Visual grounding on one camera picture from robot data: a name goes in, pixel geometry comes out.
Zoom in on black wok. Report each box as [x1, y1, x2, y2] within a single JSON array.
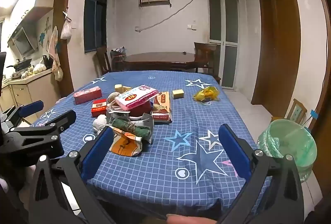
[[6, 57, 33, 71]]

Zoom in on pink tissue packet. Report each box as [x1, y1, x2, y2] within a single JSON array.
[[114, 85, 159, 111]]

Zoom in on white bags on counter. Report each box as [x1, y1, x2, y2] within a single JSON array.
[[32, 56, 53, 75]]

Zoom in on dark basket with cloth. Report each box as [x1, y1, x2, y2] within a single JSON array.
[[111, 46, 127, 72]]

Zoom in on brown wooden doorway frame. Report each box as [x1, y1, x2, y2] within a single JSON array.
[[27, 0, 75, 98]]

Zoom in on frosted glass double door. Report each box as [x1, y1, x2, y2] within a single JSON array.
[[207, 0, 239, 90]]

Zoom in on small yellow wooden chair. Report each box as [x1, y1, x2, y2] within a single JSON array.
[[271, 98, 308, 126]]

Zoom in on red-yellow long snack box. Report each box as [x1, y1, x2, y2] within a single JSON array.
[[151, 91, 173, 122]]

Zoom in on dark red wrapper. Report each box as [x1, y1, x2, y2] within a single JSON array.
[[129, 101, 153, 117]]

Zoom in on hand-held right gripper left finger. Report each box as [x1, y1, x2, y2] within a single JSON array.
[[28, 126, 116, 224]]

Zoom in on steel range hood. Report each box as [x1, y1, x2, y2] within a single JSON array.
[[7, 26, 39, 56]]

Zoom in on yellow food piece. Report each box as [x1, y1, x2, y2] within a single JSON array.
[[115, 84, 132, 93]]

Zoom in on yellow plastic wrapper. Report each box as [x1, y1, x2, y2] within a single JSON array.
[[194, 86, 220, 103]]

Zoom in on blue star-print checked cloth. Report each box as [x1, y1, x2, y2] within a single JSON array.
[[30, 70, 275, 222]]

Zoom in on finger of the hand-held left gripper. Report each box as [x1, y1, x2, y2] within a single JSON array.
[[0, 100, 44, 134], [10, 110, 77, 141]]

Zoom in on small red box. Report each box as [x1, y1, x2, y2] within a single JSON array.
[[91, 99, 107, 118]]

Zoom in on bin with green bag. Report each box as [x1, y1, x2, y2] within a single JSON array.
[[257, 119, 318, 183]]

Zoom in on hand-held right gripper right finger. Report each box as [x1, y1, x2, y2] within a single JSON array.
[[218, 124, 305, 224]]

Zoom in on beige kitchen counter cabinet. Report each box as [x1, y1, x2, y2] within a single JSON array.
[[0, 69, 56, 121]]

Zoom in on white crumpled tissue ball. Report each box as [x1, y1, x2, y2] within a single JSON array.
[[93, 114, 108, 134]]

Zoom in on person's right hand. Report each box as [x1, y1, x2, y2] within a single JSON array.
[[166, 214, 220, 224]]

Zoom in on hanging pink towel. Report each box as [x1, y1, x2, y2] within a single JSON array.
[[48, 26, 64, 81]]

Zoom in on loose wall cable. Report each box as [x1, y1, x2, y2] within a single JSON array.
[[134, 0, 209, 33]]

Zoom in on orange white paper bag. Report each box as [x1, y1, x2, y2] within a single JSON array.
[[109, 126, 143, 157]]

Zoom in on dark wooden chair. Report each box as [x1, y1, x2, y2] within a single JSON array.
[[194, 42, 221, 85], [96, 46, 112, 73]]

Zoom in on beige kitchen wall cabinet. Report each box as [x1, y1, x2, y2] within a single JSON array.
[[5, 0, 53, 28]]

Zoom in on dark wooden dining table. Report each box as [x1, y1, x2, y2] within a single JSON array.
[[121, 52, 210, 72]]

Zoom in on beige knitted cloth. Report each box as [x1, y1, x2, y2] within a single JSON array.
[[107, 92, 121, 106]]

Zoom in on long pink box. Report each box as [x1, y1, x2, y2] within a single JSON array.
[[73, 86, 103, 105]]

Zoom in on dark wall window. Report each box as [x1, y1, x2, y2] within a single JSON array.
[[84, 0, 108, 53]]

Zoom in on hanging white plastic bag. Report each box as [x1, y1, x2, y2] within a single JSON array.
[[60, 8, 73, 40]]

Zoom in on grey foil wrapper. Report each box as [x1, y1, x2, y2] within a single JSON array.
[[107, 108, 155, 145]]

